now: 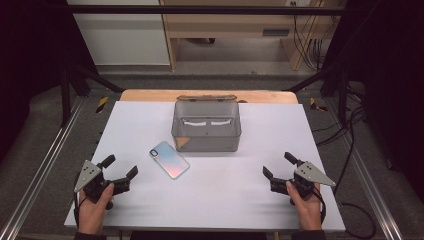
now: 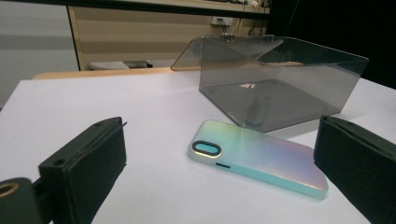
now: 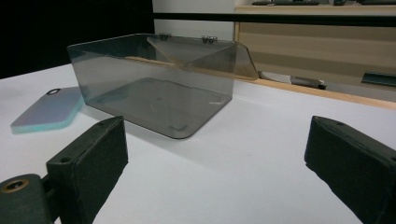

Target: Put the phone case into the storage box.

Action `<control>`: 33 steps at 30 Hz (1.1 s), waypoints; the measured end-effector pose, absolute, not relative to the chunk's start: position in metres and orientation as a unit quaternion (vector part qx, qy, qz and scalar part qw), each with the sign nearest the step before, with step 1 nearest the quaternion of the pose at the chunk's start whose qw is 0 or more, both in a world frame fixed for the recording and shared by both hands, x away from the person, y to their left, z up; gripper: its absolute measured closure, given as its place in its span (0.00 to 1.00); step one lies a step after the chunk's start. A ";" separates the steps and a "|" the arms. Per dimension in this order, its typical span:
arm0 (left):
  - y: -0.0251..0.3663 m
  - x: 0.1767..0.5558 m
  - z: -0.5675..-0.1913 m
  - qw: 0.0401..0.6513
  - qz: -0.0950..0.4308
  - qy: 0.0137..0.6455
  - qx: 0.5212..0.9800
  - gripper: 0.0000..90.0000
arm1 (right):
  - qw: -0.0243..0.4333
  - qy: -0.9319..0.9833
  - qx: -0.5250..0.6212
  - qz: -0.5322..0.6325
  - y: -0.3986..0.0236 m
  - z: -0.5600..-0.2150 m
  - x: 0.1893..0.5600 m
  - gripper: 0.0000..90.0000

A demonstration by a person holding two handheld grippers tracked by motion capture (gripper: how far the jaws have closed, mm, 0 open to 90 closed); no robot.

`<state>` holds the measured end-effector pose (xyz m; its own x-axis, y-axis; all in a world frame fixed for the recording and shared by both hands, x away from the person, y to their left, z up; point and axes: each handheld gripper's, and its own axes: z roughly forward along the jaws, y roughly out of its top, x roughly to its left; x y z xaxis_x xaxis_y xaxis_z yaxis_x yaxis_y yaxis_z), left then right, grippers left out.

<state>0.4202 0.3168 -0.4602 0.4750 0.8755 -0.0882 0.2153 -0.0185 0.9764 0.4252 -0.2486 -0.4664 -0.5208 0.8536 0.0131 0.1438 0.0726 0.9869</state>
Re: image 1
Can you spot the wooden table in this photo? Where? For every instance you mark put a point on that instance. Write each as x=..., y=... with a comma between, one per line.
x=150, y=95

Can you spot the iridescent pastel phone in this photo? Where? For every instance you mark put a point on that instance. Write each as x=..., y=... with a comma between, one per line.
x=169, y=159

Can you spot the black curtain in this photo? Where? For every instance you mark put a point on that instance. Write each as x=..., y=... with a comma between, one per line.
x=30, y=66
x=390, y=83

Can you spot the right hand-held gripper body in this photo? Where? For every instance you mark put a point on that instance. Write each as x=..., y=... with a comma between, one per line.
x=308, y=175

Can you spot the black metal stand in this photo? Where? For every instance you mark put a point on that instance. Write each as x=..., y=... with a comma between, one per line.
x=342, y=96
x=65, y=96

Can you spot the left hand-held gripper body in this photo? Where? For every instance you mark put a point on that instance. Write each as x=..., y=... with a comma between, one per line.
x=89, y=173

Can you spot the light wooden desk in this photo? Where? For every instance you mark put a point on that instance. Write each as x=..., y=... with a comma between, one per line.
x=226, y=25

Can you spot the white cabinet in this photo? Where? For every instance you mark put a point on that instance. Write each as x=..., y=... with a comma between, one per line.
x=123, y=40

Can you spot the black horizontal frame bar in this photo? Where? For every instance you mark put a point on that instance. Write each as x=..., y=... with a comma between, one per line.
x=200, y=9

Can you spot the transparent grey storage box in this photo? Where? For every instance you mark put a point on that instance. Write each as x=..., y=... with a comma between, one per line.
x=206, y=133

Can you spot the white board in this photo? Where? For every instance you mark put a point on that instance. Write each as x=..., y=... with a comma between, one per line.
x=216, y=200

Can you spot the person's left hand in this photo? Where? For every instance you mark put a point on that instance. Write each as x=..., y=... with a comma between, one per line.
x=93, y=213

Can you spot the person's right hand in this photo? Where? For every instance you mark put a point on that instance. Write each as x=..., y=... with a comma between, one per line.
x=308, y=210

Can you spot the yellow black tape marker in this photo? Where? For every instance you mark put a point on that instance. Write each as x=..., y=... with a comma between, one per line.
x=315, y=105
x=102, y=104

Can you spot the aluminium rail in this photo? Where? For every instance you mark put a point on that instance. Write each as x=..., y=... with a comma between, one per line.
x=366, y=176
x=40, y=170

